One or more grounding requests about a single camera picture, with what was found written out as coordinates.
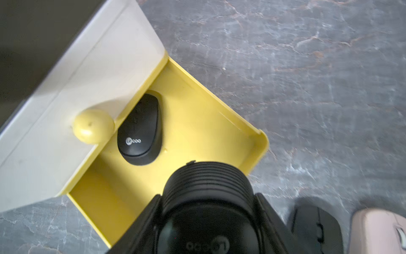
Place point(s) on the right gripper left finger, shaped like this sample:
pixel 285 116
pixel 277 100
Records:
pixel 140 238

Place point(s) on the pink computer mouse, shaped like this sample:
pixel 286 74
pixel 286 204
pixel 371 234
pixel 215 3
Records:
pixel 377 231

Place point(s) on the black computer mouse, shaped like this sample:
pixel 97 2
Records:
pixel 139 138
pixel 208 208
pixel 317 231

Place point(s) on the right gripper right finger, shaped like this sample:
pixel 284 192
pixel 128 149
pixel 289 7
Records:
pixel 276 238

